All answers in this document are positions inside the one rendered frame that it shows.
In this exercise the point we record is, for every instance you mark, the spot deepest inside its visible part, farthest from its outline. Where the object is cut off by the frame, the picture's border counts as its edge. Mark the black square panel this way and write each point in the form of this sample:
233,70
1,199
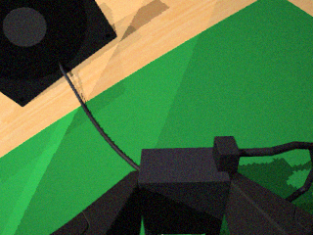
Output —
37,35

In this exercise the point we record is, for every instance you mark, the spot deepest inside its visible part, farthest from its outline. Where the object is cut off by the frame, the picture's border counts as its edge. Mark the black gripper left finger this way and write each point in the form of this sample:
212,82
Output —
116,212

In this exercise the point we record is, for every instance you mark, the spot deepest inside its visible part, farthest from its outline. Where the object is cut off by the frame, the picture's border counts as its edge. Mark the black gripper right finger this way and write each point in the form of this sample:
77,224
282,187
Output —
254,210

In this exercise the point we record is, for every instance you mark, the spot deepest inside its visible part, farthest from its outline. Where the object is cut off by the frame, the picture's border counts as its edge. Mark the green circuit board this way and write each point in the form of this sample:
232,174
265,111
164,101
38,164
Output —
249,76

